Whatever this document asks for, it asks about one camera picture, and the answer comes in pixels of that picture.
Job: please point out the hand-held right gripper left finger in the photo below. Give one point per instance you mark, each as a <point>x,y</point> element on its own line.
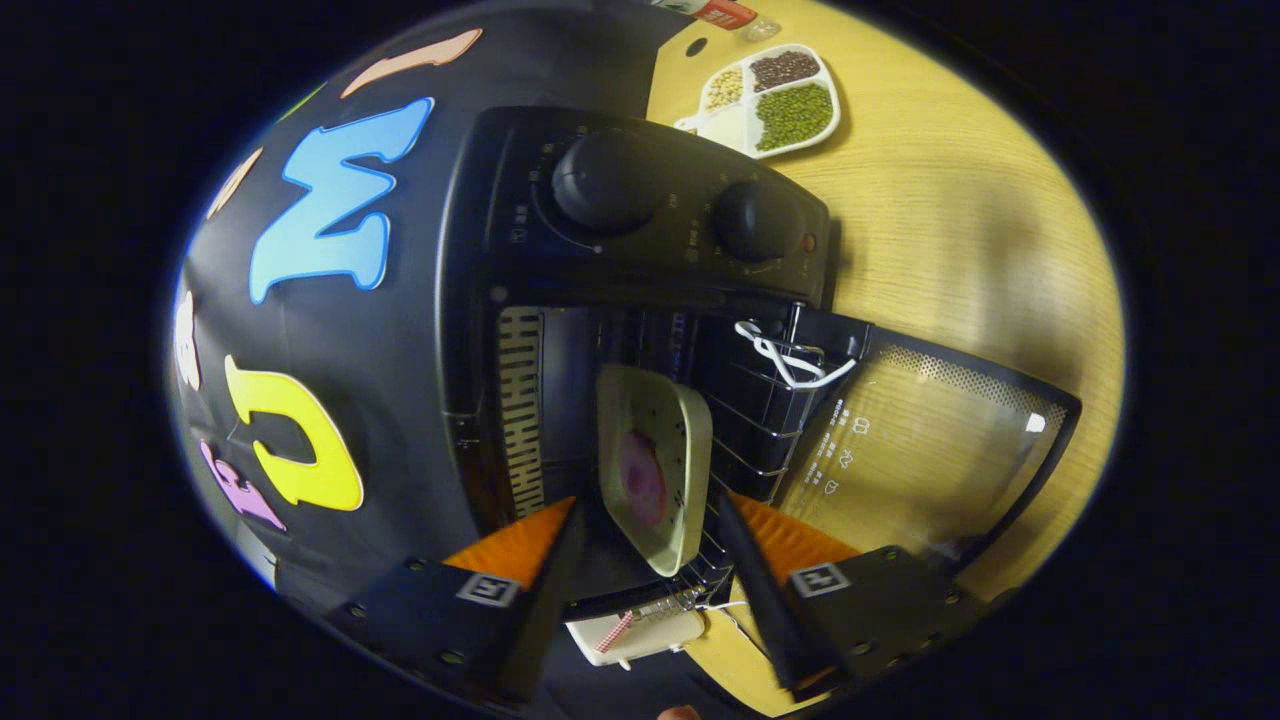
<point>545,620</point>

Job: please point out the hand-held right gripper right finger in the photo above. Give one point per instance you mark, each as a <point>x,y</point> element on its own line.
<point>765,600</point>

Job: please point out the pink round food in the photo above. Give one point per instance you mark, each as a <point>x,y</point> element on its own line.
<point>645,480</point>

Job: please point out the white cherry print plate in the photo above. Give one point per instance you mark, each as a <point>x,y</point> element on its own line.
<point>685,440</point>

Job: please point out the black electric oven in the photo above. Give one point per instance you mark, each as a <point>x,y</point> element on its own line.
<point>500,200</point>

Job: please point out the black oven knob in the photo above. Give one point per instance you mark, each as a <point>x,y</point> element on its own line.
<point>605,180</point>
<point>755,220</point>

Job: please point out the red white striped straw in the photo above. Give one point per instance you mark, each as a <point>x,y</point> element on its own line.
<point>615,632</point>

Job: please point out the small white appliance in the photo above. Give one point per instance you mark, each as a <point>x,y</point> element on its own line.
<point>660,635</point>

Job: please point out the white divided bean tray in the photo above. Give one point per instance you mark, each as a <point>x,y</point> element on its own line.
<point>730,125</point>

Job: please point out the pile of green beans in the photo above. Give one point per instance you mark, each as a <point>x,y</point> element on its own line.
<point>795,115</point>

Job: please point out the pile of pale yellow beans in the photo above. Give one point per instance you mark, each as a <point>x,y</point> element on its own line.
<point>724,88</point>

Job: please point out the pile of dark red beans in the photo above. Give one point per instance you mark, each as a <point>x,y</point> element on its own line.
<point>785,70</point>

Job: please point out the clear plastic water bottle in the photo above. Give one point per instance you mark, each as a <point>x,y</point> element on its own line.
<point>720,12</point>

